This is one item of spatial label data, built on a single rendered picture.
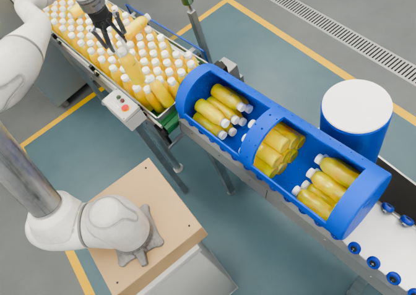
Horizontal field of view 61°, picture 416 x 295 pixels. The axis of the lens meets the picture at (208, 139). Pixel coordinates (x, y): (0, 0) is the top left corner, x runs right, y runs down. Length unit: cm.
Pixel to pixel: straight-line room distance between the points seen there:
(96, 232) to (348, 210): 79
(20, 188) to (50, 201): 11
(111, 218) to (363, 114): 106
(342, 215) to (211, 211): 147
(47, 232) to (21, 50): 60
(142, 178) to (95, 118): 196
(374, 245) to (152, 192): 86
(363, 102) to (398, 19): 198
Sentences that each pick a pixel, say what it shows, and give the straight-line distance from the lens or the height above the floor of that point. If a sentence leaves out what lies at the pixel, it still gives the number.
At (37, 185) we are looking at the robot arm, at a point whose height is 153.
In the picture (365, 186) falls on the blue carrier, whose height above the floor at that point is 123.
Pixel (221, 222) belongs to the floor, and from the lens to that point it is 251.
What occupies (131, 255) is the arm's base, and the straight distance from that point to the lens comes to 137.
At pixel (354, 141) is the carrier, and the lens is 160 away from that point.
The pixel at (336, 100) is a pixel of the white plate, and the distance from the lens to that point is 163.
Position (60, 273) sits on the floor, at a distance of 291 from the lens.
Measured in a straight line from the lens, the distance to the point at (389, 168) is 249.
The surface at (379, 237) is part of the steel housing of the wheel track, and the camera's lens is 150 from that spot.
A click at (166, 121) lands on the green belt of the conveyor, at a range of 187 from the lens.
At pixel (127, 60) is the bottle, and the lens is 154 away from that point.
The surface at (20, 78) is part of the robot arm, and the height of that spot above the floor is 188.
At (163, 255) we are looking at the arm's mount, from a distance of 136.
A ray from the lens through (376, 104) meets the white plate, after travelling 163.
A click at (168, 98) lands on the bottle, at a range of 179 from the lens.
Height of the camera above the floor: 234
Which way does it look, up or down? 56 degrees down
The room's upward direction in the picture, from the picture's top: 25 degrees counter-clockwise
